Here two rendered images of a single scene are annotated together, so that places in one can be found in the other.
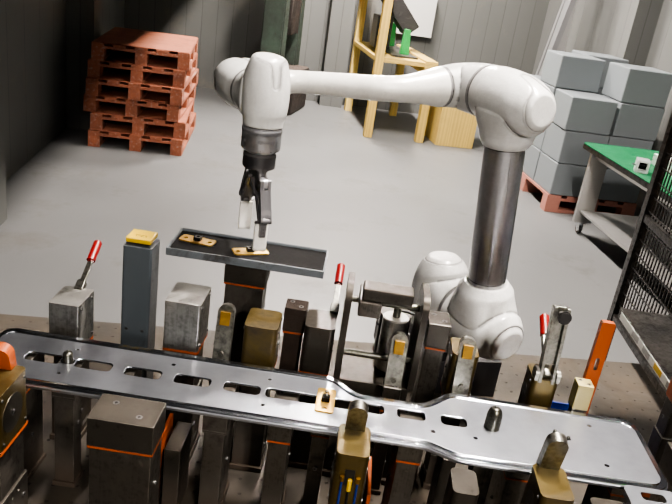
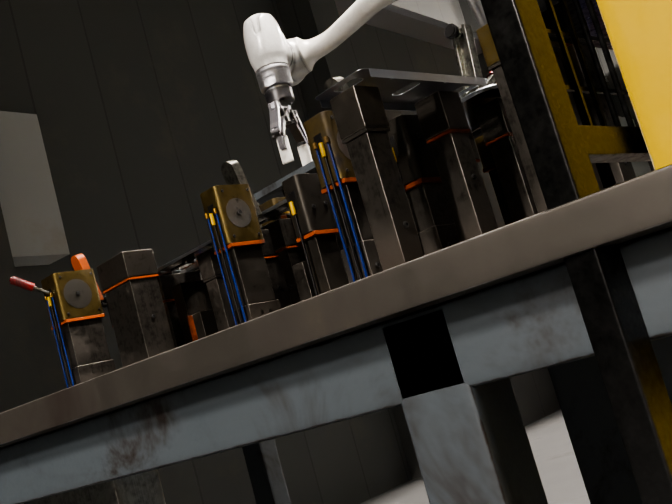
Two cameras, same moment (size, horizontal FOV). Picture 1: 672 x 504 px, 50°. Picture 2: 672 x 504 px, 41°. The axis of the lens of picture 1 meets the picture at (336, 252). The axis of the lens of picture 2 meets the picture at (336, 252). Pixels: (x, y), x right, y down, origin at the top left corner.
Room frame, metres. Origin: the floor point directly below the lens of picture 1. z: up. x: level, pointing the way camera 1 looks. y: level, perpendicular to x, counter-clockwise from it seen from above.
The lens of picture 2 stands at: (-0.05, -1.39, 0.61)
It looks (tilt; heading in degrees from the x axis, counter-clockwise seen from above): 9 degrees up; 44
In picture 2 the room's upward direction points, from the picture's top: 16 degrees counter-clockwise
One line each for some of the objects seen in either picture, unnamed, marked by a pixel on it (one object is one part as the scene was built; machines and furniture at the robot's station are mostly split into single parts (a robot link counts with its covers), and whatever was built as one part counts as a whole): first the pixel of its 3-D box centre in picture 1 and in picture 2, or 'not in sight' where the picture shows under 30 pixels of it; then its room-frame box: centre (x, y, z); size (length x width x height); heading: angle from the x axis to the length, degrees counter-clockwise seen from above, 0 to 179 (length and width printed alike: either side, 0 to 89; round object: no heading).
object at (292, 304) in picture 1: (287, 379); not in sight; (1.46, 0.07, 0.90); 0.05 x 0.05 x 0.40; 89
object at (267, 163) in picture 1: (258, 170); (282, 106); (1.58, 0.20, 1.36); 0.08 x 0.07 x 0.09; 24
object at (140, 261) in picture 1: (138, 323); not in sight; (1.58, 0.46, 0.92); 0.08 x 0.08 x 0.44; 89
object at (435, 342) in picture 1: (422, 396); not in sight; (1.46, -0.25, 0.91); 0.07 x 0.05 x 0.42; 179
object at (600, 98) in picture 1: (579, 128); not in sight; (6.99, -2.14, 0.66); 1.29 x 0.86 x 1.33; 8
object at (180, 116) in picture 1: (145, 88); not in sight; (6.87, 2.03, 0.46); 1.28 x 0.89 x 0.91; 8
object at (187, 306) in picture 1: (185, 371); not in sight; (1.43, 0.30, 0.90); 0.13 x 0.08 x 0.41; 179
